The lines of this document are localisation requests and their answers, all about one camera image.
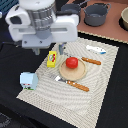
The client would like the brown wooden board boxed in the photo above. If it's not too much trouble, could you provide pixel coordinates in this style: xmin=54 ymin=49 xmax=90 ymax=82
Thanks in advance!
xmin=77 ymin=0 xmax=128 ymax=43

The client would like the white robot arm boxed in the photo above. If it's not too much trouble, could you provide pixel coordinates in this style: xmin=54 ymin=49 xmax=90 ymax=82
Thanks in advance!
xmin=5 ymin=0 xmax=79 ymax=55

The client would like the round wooden plate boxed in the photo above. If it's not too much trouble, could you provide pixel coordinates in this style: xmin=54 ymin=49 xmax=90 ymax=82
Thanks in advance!
xmin=59 ymin=59 xmax=87 ymax=81

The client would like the knife with wooden handle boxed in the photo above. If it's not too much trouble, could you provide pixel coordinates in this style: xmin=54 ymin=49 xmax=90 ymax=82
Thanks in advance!
xmin=63 ymin=51 xmax=102 ymax=66

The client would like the red toy tomato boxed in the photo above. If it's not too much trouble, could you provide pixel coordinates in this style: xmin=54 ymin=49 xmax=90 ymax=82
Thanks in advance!
xmin=66 ymin=57 xmax=78 ymax=68

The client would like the white toy fish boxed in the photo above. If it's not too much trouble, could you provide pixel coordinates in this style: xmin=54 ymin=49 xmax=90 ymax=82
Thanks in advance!
xmin=86 ymin=45 xmax=106 ymax=54

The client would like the grey pan with handle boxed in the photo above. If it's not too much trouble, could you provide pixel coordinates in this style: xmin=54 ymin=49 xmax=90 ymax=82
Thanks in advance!
xmin=61 ymin=0 xmax=88 ymax=15

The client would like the small white milk carton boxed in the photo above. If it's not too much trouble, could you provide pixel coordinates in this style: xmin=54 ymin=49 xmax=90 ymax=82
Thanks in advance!
xmin=20 ymin=72 xmax=38 ymax=90

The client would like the fork with wooden handle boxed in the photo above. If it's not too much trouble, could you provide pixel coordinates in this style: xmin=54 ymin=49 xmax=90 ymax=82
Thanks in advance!
xmin=49 ymin=73 xmax=89 ymax=92

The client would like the yellow toy box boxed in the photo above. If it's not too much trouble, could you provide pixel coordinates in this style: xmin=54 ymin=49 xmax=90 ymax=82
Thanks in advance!
xmin=47 ymin=51 xmax=57 ymax=67

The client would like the beige bowl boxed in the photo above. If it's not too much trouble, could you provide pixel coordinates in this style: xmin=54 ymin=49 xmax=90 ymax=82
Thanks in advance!
xmin=121 ymin=7 xmax=128 ymax=30

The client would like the grey pot with handles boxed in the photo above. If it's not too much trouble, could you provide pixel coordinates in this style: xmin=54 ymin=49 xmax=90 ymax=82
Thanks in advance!
xmin=84 ymin=3 xmax=111 ymax=27

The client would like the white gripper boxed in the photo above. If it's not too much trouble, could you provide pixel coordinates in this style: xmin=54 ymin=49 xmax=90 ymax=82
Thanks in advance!
xmin=5 ymin=3 xmax=79 ymax=55

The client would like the white woven placemat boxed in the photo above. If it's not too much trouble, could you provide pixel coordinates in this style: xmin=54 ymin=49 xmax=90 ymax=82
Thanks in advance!
xmin=17 ymin=38 xmax=118 ymax=128

